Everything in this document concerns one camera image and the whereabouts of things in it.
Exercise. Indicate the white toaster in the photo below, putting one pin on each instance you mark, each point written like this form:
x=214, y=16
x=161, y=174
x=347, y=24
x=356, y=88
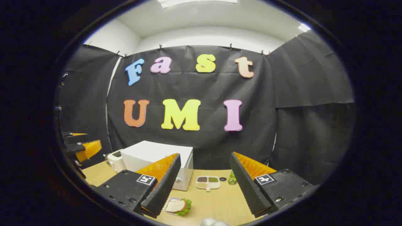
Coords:
x=117, y=161

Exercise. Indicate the sandwich with lettuce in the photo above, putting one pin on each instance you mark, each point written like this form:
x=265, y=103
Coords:
x=176, y=206

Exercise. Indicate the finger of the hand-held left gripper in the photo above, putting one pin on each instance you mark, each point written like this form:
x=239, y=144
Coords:
x=91, y=149
x=77, y=134

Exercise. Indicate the small ceiling light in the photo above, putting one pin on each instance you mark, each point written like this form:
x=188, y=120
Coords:
x=304, y=27

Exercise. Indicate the green label drink bottle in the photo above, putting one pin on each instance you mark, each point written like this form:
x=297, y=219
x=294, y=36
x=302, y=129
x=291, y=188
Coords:
x=232, y=179

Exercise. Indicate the small white rectangular tray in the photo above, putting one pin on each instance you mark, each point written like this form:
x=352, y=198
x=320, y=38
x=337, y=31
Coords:
x=167, y=213

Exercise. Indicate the white microwave oven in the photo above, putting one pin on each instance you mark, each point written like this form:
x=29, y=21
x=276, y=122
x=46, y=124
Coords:
x=150, y=153

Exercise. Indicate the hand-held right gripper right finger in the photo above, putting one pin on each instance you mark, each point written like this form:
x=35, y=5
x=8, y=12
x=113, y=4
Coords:
x=248, y=188

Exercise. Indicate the white divided bean dish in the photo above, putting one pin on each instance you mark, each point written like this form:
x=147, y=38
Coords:
x=208, y=183

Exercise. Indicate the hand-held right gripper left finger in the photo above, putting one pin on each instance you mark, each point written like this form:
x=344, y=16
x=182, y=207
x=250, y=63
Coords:
x=163, y=188

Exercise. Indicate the large ceiling light panel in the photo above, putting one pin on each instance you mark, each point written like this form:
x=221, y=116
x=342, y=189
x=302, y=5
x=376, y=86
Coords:
x=198, y=2

